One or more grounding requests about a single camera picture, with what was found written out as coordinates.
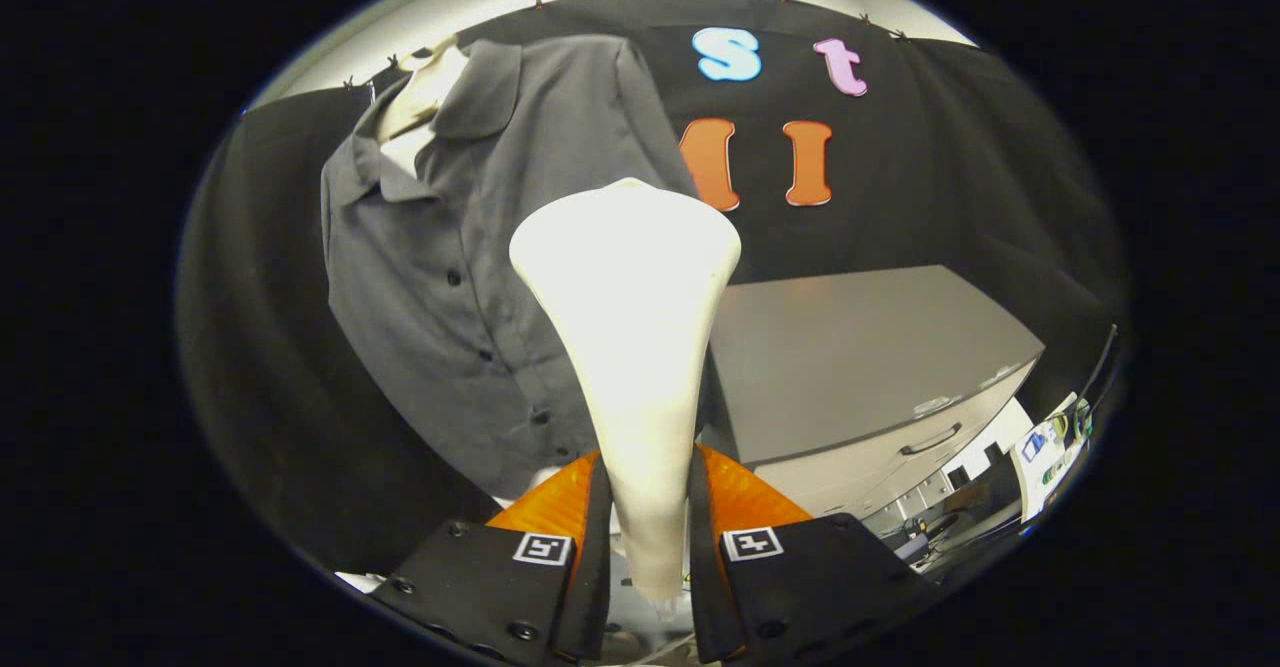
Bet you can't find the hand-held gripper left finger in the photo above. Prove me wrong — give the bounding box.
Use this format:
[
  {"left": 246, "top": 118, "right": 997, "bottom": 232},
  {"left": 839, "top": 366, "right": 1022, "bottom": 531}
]
[{"left": 371, "top": 447, "right": 614, "bottom": 664}]

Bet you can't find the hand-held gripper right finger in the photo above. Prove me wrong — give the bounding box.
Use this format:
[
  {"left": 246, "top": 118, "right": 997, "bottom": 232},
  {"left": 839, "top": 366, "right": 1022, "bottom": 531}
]
[{"left": 689, "top": 443, "right": 938, "bottom": 664}]

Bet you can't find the grey button shirt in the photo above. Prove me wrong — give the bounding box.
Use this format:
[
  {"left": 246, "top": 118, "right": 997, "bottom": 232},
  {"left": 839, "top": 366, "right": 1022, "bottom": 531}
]
[{"left": 319, "top": 33, "right": 702, "bottom": 501}]

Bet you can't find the cream clothes hanger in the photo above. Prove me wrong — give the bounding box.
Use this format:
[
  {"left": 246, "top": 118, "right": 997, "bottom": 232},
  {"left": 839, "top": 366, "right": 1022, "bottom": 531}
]
[{"left": 374, "top": 34, "right": 472, "bottom": 179}]

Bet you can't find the grey drawer cabinet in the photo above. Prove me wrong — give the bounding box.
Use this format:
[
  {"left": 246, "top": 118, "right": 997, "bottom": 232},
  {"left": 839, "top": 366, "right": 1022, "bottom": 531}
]
[{"left": 699, "top": 264, "right": 1047, "bottom": 519}]

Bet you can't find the black computer monitor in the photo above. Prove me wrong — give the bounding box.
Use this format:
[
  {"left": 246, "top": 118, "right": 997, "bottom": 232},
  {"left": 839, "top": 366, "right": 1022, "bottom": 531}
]
[{"left": 1074, "top": 324, "right": 1120, "bottom": 420}]

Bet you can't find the black backdrop cloth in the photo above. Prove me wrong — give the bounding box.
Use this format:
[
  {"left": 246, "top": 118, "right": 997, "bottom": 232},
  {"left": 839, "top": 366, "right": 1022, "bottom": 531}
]
[{"left": 177, "top": 0, "right": 1131, "bottom": 575}]

